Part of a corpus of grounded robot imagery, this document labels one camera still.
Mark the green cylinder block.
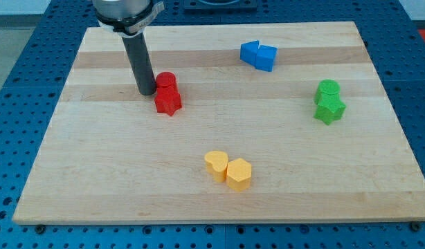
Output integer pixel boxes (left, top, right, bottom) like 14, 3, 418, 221
314, 79, 340, 104

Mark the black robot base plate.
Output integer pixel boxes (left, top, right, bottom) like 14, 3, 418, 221
183, 0, 257, 10

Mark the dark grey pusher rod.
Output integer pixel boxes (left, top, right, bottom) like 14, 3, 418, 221
123, 33, 156, 95

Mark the red star block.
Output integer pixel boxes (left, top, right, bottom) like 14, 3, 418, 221
154, 88, 182, 116

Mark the yellow hexagon block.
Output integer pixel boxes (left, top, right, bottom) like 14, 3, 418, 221
226, 158, 252, 192

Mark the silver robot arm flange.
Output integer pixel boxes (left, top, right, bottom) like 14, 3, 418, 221
92, 0, 165, 37

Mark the red cylinder block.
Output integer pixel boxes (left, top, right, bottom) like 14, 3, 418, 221
156, 71, 177, 90

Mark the blue cube block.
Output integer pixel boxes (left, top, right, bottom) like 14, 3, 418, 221
255, 45, 278, 72

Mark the yellow heart block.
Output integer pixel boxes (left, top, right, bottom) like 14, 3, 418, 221
204, 150, 228, 183

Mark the green star block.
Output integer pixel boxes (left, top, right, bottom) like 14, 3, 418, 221
314, 93, 346, 125

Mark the blue triangle block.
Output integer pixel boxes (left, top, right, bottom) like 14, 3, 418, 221
239, 40, 260, 66

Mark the light wooden board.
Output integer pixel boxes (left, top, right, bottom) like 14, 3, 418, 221
12, 21, 425, 225

